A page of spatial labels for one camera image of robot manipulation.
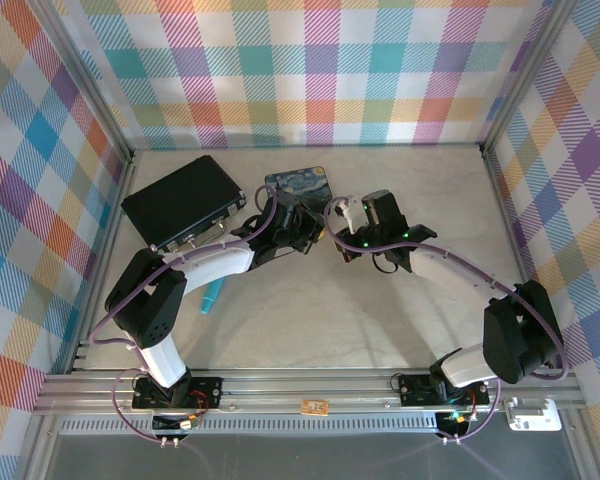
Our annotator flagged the starry night print coaster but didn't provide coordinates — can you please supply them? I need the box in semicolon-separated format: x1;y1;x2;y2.
263;164;334;207

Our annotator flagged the light blue marker pen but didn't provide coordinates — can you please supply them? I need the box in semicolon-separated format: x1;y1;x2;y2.
199;277;227;316

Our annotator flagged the black hard briefcase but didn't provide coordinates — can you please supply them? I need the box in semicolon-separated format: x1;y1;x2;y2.
120;155;249;257

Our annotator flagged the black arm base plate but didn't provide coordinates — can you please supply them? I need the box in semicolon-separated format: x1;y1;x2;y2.
131;374;225;411
397;372;491;408

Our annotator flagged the aluminium extrusion rail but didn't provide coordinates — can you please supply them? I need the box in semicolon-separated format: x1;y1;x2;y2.
32;370;582;415

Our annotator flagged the slotted grey cable tray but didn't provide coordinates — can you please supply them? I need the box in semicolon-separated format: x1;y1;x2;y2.
54;416;512;437

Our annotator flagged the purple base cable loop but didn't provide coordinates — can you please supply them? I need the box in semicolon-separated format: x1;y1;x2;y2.
439;379;502;445
111;367;212;445

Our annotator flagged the aluminium frame post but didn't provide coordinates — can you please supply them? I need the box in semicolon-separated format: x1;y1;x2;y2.
479;0;584;154
32;0;136;162

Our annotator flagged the white plastic bracket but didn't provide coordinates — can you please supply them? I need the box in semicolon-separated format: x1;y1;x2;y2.
501;396;564;433

